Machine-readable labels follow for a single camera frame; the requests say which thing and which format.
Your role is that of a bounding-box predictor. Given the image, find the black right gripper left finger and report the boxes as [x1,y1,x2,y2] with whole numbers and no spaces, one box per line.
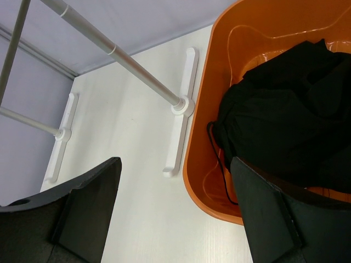
[1,157,122,262]

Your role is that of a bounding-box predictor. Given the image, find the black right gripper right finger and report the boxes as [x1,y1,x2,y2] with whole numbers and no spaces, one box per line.
[230,158,350,262]

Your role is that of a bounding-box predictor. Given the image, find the black shorts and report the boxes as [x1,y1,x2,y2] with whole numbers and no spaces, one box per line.
[207,40,350,193]

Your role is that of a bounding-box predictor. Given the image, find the silver clothes rack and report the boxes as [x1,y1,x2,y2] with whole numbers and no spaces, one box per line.
[1,1,199,184]

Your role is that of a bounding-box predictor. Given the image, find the orange plastic basket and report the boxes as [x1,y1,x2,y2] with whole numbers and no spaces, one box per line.
[183,0,350,225]

